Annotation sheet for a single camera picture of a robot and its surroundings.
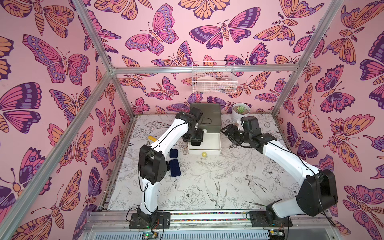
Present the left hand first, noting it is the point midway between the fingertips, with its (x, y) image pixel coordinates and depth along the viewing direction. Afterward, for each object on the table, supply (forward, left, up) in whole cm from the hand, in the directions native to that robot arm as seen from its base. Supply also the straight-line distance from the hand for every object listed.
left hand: (199, 139), depth 88 cm
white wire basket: (+35, -9, +20) cm, 41 cm away
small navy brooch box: (-2, +17, -13) cm, 21 cm away
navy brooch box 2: (-15, +14, -14) cm, 25 cm away
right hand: (-1, -11, +7) cm, 13 cm away
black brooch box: (-3, +2, 0) cm, 3 cm away
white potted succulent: (+29, -30, -3) cm, 42 cm away
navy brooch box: (-10, +16, -13) cm, 23 cm away
